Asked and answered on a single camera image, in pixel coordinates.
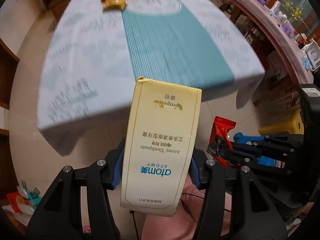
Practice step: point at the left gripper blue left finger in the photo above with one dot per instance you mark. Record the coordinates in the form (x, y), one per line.
(118, 157)

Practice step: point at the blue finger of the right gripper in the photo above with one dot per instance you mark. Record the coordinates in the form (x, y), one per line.
(260, 142)
(233, 159)

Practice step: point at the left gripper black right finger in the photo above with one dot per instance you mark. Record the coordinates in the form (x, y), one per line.
(197, 169)

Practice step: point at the red snack packet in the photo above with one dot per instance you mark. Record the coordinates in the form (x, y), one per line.
(219, 139)

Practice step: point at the cream toothpaste box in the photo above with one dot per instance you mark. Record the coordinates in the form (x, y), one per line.
(159, 145)

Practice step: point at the golden snack bag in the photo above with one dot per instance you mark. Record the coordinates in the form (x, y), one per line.
(114, 5)

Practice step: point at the blue plastic stool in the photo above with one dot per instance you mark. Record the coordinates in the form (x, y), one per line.
(266, 161)

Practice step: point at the yellow plastic stool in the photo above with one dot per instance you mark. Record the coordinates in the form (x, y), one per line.
(293, 124)

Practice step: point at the side table pink cloth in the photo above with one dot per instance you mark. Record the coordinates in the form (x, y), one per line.
(287, 49)

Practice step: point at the printed tablecloth with teal stripe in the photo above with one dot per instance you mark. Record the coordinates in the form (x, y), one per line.
(96, 56)

